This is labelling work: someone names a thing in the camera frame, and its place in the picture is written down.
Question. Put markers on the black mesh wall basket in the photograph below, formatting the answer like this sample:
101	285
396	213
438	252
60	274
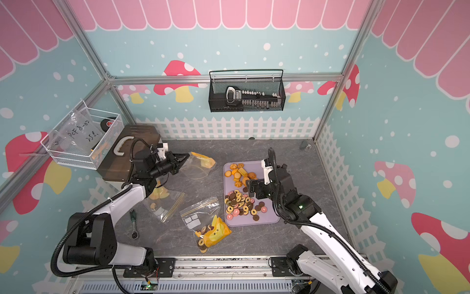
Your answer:
259	80

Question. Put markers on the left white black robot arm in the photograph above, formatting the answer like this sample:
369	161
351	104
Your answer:
90	243

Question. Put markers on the brown lidded storage box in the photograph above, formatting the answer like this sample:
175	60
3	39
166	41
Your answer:
116	165

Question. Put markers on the rectangular yellow biscuit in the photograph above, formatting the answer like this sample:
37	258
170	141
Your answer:
242	172

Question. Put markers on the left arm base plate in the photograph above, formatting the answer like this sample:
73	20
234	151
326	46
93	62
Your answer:
163	267

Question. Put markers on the lilac plastic tray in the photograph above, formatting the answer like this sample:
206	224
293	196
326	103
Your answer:
237	182

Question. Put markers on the socket wrench set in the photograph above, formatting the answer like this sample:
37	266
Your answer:
252	99

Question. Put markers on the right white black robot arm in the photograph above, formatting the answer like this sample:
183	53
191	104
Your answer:
348	272

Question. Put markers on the pile of small ring cookies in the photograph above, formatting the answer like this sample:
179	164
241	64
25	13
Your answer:
240	209

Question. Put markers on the ziploc bag with cookies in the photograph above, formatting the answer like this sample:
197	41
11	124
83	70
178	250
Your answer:
197	166
164	203
202	218

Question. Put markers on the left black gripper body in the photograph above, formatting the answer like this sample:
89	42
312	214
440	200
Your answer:
161	167

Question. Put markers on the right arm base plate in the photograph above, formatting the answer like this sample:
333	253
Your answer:
280	268

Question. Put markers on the small clear object in corner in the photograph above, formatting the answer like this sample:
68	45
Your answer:
305	145

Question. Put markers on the aluminium front rail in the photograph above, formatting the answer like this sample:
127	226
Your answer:
234	275

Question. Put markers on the white wire wall basket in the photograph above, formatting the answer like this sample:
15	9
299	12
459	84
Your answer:
53	142

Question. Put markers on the clear labelled plastic bag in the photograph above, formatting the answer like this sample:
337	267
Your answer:
80	133

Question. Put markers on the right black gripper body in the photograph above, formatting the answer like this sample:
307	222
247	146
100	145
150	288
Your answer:
264	190

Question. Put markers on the black tape roll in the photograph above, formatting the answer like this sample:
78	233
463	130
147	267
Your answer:
106	123

